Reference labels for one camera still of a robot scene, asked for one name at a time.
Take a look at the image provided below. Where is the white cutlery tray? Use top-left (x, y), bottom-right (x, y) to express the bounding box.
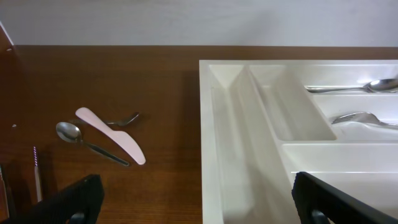
top-left (199, 60), bottom-right (397, 223)

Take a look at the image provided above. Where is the steel spoon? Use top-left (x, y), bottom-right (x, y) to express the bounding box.
top-left (305, 78), bottom-right (397, 93)

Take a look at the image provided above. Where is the small steel teaspoon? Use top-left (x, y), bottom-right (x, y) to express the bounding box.
top-left (55, 122), bottom-right (130, 167)

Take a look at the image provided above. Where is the metal chopstick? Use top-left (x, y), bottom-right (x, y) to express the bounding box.
top-left (0, 166), bottom-right (10, 218)
top-left (33, 146), bottom-right (43, 202)

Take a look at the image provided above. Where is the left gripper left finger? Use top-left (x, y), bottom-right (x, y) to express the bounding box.
top-left (1, 174), bottom-right (104, 224)

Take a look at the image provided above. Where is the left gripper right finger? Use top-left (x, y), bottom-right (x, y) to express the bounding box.
top-left (292, 172), bottom-right (397, 224)

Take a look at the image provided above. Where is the pink plastic knife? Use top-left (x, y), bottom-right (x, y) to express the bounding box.
top-left (75, 107), bottom-right (146, 165)

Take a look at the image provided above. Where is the steel fork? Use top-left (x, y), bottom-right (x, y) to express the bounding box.
top-left (331, 111), bottom-right (397, 128)
top-left (68, 112), bottom-right (139, 126)

